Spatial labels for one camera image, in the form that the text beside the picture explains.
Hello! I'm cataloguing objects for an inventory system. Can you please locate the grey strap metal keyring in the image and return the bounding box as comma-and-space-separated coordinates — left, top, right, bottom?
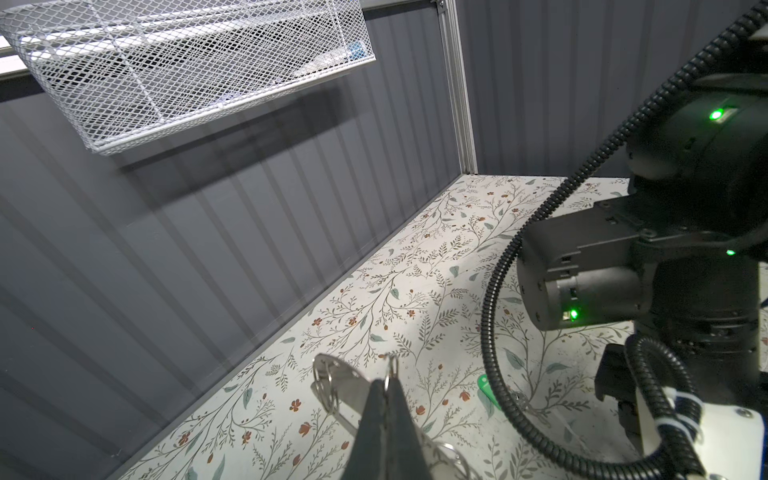
311, 354, 478, 479

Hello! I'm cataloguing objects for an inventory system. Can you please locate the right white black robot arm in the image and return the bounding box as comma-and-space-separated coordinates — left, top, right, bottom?
494, 1, 767, 479

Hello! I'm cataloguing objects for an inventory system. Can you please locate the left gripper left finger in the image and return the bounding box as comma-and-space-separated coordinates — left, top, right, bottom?
341, 380, 387, 480

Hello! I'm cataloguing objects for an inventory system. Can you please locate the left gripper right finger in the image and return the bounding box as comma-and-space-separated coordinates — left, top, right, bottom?
385, 375, 432, 480

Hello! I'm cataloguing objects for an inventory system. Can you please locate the white mesh wall basket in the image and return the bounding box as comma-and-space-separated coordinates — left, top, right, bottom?
1, 1, 375, 155

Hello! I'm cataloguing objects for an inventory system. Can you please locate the green tag key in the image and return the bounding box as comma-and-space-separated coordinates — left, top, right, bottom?
477, 374, 500, 418

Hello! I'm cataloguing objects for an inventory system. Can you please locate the right black corrugated cable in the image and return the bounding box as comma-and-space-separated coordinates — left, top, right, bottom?
480, 0, 768, 480

